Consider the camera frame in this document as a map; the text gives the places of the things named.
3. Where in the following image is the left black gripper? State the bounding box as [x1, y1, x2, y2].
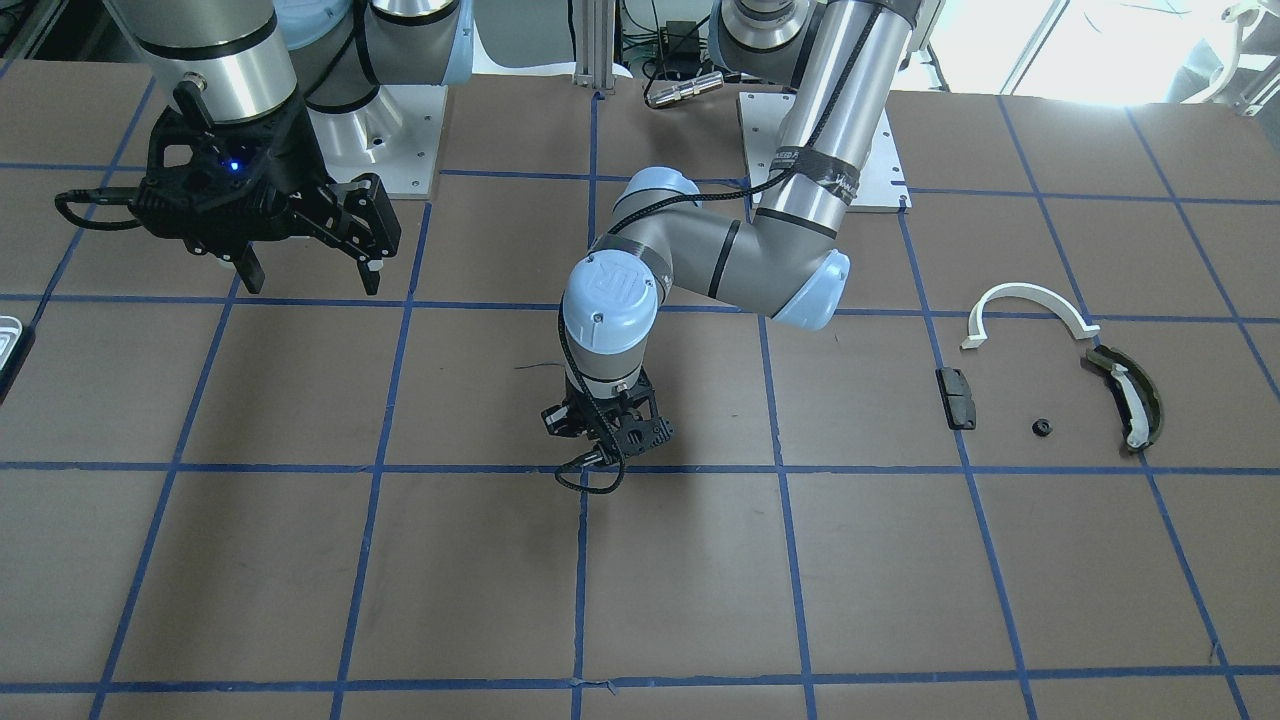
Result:
[541, 368, 675, 462]

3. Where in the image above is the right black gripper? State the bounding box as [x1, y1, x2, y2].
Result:
[128, 96, 402, 296]

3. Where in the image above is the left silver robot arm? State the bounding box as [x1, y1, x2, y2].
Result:
[543, 1, 922, 471]

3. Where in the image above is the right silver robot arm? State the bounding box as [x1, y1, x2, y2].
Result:
[56, 1, 475, 295]

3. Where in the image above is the silver metal tray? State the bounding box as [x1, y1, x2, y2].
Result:
[0, 315, 26, 374]

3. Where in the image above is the small black brake pad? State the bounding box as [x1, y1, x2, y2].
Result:
[936, 366, 977, 430]

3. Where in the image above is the white curved plastic part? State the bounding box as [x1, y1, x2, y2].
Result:
[959, 282, 1101, 350]

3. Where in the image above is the dark green brake shoe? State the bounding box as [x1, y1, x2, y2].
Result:
[1083, 345, 1165, 454]

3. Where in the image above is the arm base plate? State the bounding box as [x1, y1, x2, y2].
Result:
[308, 85, 448, 200]
[737, 92, 911, 213]

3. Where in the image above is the aluminium frame post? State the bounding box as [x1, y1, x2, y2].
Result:
[568, 1, 618, 96]

